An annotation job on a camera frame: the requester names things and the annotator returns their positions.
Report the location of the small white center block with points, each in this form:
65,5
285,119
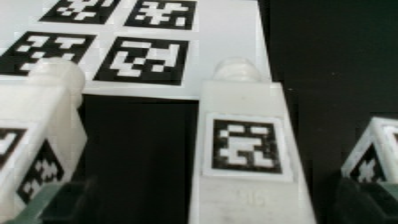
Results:
44,135

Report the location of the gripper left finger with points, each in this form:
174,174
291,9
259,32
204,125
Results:
65,204

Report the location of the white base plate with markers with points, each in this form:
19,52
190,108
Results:
149,44

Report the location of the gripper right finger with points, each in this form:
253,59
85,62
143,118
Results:
367,203

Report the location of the white cube leg left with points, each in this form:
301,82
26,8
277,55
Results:
371,165

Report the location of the white chair leg block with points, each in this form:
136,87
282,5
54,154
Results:
250,189

